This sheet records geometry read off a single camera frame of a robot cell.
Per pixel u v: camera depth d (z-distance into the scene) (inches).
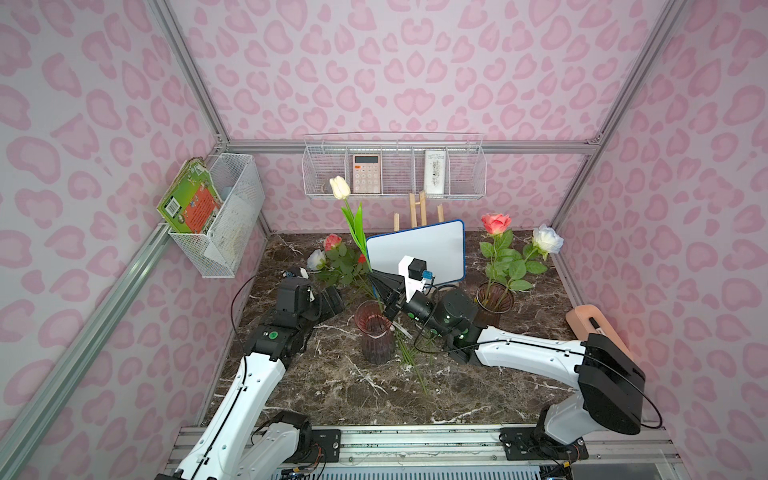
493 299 31.5
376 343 34.8
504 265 29.6
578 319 35.6
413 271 21.6
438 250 33.3
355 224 23.1
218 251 28.3
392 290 23.5
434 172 36.4
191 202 28.1
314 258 41.7
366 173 36.6
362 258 24.3
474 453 28.4
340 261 46.2
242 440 16.9
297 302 22.4
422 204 32.3
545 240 27.7
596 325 37.3
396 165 38.6
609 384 16.6
